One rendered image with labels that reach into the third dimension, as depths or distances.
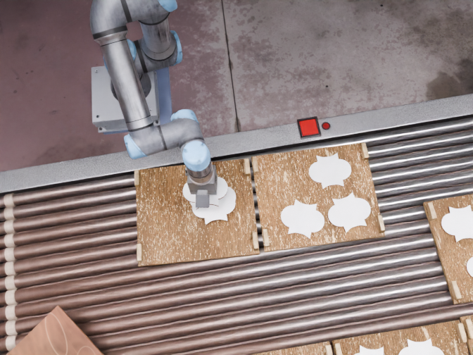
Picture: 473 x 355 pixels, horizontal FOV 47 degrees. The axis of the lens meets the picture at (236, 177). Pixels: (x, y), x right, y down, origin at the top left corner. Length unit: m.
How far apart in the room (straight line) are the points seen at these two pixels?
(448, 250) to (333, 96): 1.46
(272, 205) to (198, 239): 0.28
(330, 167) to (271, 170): 0.21
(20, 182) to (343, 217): 1.16
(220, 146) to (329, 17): 1.65
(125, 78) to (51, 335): 0.81
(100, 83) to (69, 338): 0.94
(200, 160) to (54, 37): 2.20
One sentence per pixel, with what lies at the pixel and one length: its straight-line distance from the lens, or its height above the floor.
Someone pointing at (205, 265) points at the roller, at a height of 0.92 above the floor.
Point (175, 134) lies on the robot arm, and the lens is 1.59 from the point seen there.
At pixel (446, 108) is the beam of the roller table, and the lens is 2.19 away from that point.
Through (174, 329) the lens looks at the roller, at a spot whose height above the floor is 0.92.
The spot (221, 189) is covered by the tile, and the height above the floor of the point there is 1.05.
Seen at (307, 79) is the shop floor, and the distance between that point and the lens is 3.22.
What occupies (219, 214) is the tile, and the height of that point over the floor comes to 0.96.
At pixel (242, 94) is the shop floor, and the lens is 3.16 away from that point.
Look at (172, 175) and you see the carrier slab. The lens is 1.97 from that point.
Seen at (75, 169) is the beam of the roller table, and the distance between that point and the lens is 2.08.
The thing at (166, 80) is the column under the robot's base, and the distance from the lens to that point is 2.22.
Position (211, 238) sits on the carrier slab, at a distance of 1.88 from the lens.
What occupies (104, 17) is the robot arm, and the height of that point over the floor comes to 1.55.
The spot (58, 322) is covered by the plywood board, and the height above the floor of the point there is 1.04.
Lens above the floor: 2.75
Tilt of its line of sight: 69 degrees down
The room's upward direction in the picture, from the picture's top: 6 degrees counter-clockwise
